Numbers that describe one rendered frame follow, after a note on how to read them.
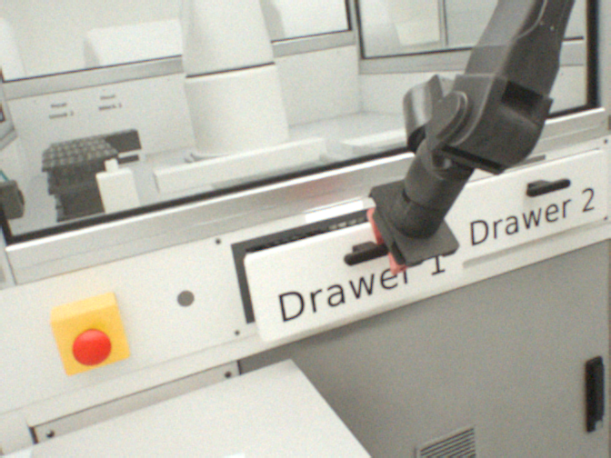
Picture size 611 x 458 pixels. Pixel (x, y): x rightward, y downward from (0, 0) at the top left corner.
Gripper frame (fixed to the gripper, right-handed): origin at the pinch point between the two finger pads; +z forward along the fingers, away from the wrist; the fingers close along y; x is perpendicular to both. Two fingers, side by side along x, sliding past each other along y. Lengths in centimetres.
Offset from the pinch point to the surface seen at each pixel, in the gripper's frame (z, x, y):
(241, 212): 0.9, 15.2, 12.3
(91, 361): 3.2, 36.4, 0.0
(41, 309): 4.8, 40.4, 8.6
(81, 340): 1.4, 36.7, 1.9
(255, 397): 9.9, 19.9, -8.1
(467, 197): 3.1, -16.9, 6.8
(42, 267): 1.1, 39.0, 11.7
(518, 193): 4.1, -25.8, 5.7
